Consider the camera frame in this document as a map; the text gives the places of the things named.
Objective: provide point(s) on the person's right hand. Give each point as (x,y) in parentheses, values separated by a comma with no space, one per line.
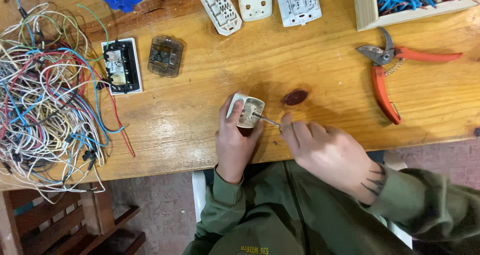
(330,153)

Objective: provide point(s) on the person's left hand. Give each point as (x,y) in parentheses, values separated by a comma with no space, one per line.
(233,146)

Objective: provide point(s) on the person's right fingers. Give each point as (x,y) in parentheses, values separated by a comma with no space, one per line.
(296,129)

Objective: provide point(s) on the metal screwdriver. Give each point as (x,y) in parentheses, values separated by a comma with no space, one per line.
(267,119)

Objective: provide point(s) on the white electrical switch module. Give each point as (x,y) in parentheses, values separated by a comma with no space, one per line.
(247,110)

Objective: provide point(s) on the person's green jacket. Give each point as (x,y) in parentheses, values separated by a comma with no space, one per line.
(300,217)

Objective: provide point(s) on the white cover plate with holes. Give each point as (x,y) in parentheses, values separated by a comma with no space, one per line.
(255,1)

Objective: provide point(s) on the wooden bench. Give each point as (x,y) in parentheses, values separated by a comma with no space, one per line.
(63,221)

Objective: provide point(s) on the white double switch back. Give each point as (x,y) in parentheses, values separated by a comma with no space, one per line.
(298,3)

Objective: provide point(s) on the white switch frame with slots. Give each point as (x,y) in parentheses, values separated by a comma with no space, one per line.
(220,9)

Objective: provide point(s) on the smoky transparent switch cover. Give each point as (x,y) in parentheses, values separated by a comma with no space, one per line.
(165,57)

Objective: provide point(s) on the white framed black switch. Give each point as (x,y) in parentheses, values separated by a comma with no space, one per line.
(122,66)

